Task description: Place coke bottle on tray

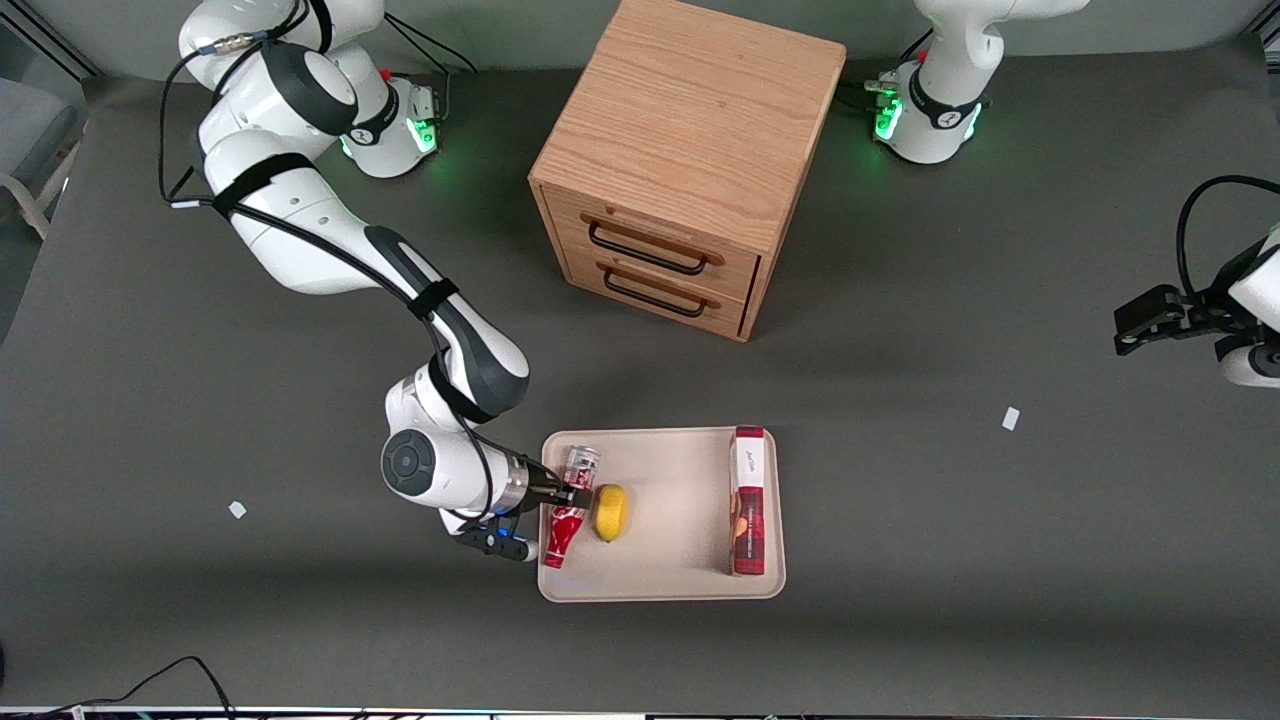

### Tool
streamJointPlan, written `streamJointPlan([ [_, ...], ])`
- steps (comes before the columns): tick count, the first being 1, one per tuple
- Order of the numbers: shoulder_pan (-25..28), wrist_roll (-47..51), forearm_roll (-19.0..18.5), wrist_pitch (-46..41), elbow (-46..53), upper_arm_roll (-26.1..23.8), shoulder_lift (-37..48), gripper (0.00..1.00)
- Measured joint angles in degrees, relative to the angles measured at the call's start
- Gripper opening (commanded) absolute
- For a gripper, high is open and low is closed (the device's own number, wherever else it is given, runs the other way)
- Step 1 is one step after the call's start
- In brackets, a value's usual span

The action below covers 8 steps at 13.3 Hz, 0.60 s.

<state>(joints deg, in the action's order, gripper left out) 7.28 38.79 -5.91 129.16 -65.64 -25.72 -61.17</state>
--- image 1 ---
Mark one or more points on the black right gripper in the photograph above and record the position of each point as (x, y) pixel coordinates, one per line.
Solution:
(546, 490)

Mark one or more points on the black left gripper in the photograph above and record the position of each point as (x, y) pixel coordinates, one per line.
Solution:
(1190, 309)

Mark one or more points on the red coke bottle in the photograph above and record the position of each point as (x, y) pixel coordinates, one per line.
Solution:
(562, 535)

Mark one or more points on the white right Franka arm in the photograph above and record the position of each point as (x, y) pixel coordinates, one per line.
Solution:
(300, 230)

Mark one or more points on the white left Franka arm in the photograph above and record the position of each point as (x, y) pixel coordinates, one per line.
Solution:
(950, 100)

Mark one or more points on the beige plastic tray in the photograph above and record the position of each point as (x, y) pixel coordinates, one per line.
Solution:
(680, 470)

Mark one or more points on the yellow lemon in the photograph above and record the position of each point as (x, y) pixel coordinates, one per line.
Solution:
(611, 512)

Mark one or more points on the red white cookie box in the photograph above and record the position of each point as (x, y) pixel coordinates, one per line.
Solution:
(747, 500)

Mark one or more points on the wooden drawer front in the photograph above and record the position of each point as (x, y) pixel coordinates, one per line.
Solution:
(725, 312)
(740, 268)

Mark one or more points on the wooden two-drawer cabinet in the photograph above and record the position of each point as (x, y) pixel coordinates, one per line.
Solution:
(690, 110)

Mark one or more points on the grey white chair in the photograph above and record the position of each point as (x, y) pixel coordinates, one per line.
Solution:
(35, 130)

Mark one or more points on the black wrist camera blue light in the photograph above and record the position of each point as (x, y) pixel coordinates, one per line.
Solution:
(495, 540)

